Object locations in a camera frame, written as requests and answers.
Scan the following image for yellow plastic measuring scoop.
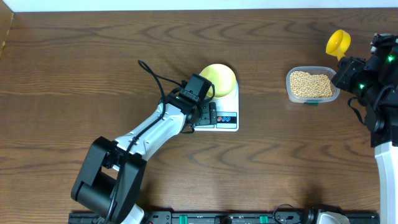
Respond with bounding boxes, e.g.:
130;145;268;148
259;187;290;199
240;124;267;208
326;29;351;61

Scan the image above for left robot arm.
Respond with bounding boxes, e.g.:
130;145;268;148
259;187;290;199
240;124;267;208
71;74;215;223

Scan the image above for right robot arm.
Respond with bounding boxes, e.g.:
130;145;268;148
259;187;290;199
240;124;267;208
326;30;397;223

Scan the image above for white digital kitchen scale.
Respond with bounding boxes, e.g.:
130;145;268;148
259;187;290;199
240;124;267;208
193;81;239;132

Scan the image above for pale yellow bowl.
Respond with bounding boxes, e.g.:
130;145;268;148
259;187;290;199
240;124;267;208
200;63;236;98

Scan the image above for clear plastic container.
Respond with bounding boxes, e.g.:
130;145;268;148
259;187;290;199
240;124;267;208
286;66;340;104

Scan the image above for soybeans in container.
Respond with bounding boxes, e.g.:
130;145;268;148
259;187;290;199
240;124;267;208
290;71;333;98

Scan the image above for black left camera cable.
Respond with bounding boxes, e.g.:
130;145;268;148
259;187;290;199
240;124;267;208
102;58;187;224

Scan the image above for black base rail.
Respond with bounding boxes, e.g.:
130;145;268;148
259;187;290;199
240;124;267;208
67;203;381;224

